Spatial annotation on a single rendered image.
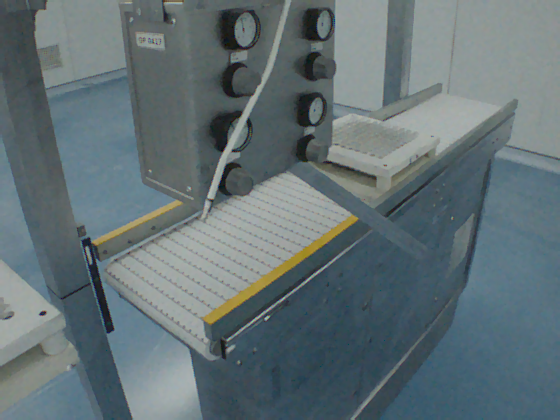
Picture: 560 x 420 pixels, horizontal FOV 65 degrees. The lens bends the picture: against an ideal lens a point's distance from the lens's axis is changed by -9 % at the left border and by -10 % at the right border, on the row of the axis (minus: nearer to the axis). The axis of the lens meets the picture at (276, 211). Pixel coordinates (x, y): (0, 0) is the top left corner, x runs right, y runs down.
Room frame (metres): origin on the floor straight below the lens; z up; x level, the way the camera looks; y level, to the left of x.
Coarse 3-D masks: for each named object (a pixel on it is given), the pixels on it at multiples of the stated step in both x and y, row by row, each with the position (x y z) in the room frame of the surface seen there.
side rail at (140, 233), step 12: (408, 96) 1.43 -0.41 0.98; (420, 96) 1.47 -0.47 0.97; (384, 108) 1.30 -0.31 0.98; (396, 108) 1.35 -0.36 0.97; (168, 216) 0.73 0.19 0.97; (180, 216) 0.75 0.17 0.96; (144, 228) 0.69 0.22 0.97; (156, 228) 0.71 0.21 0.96; (120, 240) 0.65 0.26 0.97; (132, 240) 0.67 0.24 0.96; (96, 252) 0.62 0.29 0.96; (108, 252) 0.63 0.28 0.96
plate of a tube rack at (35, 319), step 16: (0, 272) 0.42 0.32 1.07; (16, 272) 0.42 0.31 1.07; (0, 288) 0.39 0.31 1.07; (16, 288) 0.39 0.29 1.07; (32, 288) 0.39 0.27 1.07; (16, 304) 0.36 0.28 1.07; (32, 304) 0.36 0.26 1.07; (48, 304) 0.36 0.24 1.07; (0, 320) 0.34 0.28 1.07; (16, 320) 0.34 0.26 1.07; (32, 320) 0.34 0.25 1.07; (48, 320) 0.34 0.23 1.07; (64, 320) 0.35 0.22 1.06; (0, 336) 0.31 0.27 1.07; (16, 336) 0.32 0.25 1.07; (32, 336) 0.32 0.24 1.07; (48, 336) 0.33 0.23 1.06; (0, 352) 0.30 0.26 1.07; (16, 352) 0.31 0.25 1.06
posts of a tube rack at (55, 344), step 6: (60, 330) 0.35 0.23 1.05; (54, 336) 0.34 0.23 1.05; (60, 336) 0.35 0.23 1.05; (42, 342) 0.34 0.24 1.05; (48, 342) 0.34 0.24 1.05; (54, 342) 0.34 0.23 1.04; (60, 342) 0.34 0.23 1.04; (66, 342) 0.35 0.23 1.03; (42, 348) 0.34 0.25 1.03; (48, 348) 0.34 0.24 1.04; (54, 348) 0.34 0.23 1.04; (60, 348) 0.34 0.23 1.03; (48, 354) 0.34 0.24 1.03; (54, 354) 0.34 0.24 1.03
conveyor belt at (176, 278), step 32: (448, 96) 1.57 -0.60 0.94; (416, 128) 1.24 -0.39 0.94; (448, 128) 1.24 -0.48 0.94; (256, 192) 0.86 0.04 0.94; (288, 192) 0.86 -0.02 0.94; (352, 192) 0.85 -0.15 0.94; (192, 224) 0.74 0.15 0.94; (224, 224) 0.74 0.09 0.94; (256, 224) 0.74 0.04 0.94; (288, 224) 0.74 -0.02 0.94; (320, 224) 0.73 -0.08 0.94; (128, 256) 0.64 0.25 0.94; (160, 256) 0.64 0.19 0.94; (192, 256) 0.64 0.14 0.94; (224, 256) 0.64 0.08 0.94; (256, 256) 0.64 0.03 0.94; (288, 256) 0.64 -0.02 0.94; (128, 288) 0.57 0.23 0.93; (160, 288) 0.56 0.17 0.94; (192, 288) 0.56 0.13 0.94; (224, 288) 0.56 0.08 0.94; (160, 320) 0.51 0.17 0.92; (192, 320) 0.49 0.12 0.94; (224, 352) 0.47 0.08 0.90
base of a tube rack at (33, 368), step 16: (32, 352) 0.34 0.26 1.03; (64, 352) 0.34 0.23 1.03; (0, 368) 0.31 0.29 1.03; (16, 368) 0.32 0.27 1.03; (32, 368) 0.32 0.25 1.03; (48, 368) 0.32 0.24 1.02; (64, 368) 0.34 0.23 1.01; (0, 384) 0.29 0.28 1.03; (16, 384) 0.30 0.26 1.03; (32, 384) 0.31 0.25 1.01; (0, 400) 0.28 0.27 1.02; (16, 400) 0.29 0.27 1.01
